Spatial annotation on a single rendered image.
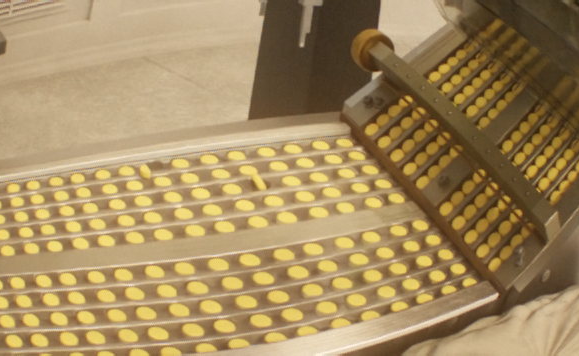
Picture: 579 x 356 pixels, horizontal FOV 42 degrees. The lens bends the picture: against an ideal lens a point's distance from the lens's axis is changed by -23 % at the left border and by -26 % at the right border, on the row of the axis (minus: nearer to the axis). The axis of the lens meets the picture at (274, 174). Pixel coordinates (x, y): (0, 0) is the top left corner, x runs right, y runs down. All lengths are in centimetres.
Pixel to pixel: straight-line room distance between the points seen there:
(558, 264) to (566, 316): 6
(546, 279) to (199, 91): 239
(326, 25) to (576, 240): 78
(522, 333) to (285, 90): 92
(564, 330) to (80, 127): 227
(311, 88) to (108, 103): 154
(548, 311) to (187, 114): 229
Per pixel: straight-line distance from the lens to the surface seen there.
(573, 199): 55
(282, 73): 132
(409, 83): 62
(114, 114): 270
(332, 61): 128
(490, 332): 44
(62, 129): 262
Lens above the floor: 125
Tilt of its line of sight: 30 degrees down
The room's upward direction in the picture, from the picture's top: 9 degrees clockwise
